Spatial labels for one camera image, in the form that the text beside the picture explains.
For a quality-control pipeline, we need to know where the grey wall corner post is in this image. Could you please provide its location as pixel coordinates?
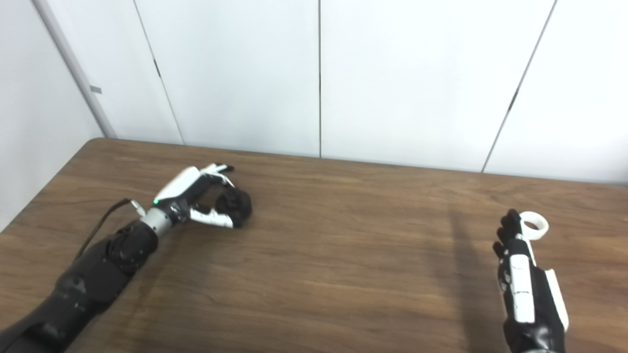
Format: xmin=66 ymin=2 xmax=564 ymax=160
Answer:
xmin=32 ymin=0 xmax=117 ymax=139

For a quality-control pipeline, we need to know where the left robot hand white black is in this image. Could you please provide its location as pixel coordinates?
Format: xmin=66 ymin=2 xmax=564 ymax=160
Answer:
xmin=153 ymin=163 xmax=243 ymax=229

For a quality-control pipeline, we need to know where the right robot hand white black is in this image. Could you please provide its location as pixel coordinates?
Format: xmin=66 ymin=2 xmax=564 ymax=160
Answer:
xmin=492 ymin=209 xmax=570 ymax=353

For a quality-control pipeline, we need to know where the round black part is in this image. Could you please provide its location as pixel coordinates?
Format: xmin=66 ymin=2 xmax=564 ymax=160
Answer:
xmin=216 ymin=187 xmax=253 ymax=227

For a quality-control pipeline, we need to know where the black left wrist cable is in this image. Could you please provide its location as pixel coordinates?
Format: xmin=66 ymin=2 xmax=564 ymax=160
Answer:
xmin=74 ymin=198 xmax=147 ymax=260

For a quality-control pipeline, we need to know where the white plastic ring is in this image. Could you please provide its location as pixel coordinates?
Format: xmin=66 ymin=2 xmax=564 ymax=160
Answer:
xmin=519 ymin=211 xmax=549 ymax=241

